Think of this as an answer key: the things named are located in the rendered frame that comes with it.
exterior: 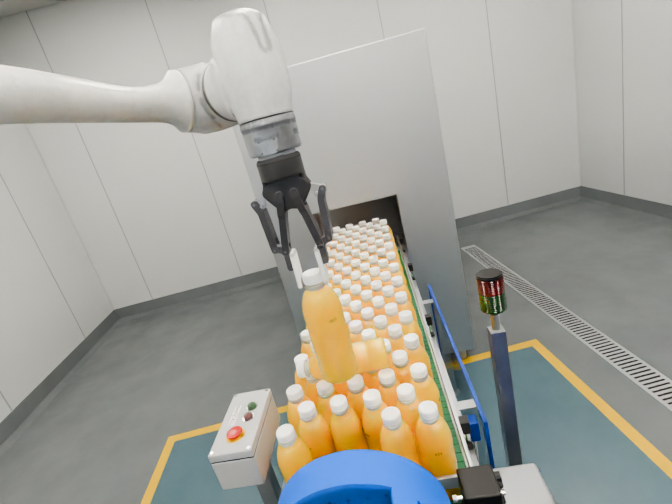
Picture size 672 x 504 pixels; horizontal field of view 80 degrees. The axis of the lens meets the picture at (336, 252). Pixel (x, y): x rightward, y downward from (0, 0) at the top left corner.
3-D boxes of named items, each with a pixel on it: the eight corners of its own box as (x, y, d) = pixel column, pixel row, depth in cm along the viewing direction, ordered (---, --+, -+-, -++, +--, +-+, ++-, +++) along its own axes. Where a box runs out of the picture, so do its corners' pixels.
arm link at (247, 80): (311, 106, 63) (267, 120, 73) (284, -4, 58) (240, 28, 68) (255, 118, 56) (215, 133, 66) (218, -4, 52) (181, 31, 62)
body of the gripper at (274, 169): (246, 163, 62) (264, 219, 65) (297, 150, 61) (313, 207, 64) (258, 158, 69) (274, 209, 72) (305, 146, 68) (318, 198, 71)
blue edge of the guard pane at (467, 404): (491, 565, 111) (466, 425, 95) (436, 381, 186) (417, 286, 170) (509, 563, 110) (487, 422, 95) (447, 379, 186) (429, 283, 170)
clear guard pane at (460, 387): (505, 558, 111) (484, 422, 96) (446, 379, 185) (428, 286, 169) (507, 558, 111) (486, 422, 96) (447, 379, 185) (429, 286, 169)
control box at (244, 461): (222, 490, 89) (206, 455, 85) (245, 424, 107) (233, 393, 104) (264, 484, 87) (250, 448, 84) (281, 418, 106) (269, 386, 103)
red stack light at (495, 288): (482, 299, 97) (479, 284, 95) (474, 288, 103) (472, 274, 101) (508, 294, 96) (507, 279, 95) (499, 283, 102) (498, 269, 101)
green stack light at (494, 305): (484, 317, 98) (482, 299, 97) (477, 305, 104) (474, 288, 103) (511, 312, 97) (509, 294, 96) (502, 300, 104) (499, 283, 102)
